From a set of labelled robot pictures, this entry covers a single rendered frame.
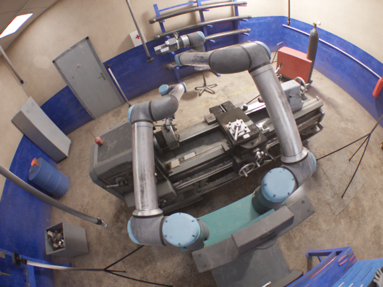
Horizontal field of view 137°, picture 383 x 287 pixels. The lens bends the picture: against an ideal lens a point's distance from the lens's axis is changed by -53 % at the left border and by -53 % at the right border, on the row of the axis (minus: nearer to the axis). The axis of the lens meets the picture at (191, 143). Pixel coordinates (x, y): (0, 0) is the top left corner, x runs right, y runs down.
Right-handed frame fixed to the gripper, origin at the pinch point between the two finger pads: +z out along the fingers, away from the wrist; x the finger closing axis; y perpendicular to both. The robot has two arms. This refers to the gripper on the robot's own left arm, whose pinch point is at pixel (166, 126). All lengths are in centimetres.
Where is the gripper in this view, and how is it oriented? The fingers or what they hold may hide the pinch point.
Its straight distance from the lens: 138.8
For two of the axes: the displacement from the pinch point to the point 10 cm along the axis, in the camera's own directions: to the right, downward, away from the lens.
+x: -10.0, 0.0, 0.9
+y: 0.9, 2.8, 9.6
